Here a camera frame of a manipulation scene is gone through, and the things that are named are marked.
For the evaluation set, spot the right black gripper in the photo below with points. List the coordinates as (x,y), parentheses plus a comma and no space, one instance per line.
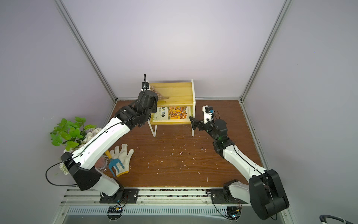
(201,125)

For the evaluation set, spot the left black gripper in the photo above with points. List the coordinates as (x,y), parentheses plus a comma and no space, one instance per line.
(154,109)

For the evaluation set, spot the beige striped cloth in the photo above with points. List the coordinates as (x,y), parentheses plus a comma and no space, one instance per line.
(160,96)

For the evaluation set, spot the white metal yellow wood bookshelf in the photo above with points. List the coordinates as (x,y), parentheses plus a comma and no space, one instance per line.
(180,94)

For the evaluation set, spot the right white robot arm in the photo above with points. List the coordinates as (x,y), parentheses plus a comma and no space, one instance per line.
(264,191)

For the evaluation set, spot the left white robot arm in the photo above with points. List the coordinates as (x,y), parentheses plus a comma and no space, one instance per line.
(81,163)

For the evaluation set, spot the illustrated picture book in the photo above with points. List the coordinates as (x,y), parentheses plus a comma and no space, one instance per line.
(172,114)

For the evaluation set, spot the white work glove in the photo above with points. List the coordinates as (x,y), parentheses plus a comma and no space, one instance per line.
(124,156)

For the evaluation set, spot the artificial flower bouquet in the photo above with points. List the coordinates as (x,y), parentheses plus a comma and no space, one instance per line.
(73,135)

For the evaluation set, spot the right small circuit board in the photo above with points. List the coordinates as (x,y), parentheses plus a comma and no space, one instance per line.
(233,213)

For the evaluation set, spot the small circuit board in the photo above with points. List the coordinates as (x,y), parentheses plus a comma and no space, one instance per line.
(233,213)
(114,213)

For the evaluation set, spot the left small circuit board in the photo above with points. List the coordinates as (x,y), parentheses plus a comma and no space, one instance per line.
(114,213)

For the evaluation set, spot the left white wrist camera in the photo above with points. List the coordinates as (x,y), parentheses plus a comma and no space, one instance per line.
(145,86)

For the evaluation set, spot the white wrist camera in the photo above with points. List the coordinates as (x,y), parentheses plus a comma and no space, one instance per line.
(145,86)
(208,113)

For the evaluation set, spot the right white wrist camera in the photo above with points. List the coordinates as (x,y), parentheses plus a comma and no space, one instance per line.
(208,113)

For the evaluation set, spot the yellow handled tool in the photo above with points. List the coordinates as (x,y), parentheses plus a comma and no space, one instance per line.
(113,162)

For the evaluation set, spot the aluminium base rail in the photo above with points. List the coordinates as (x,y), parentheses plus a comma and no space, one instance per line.
(156,201)

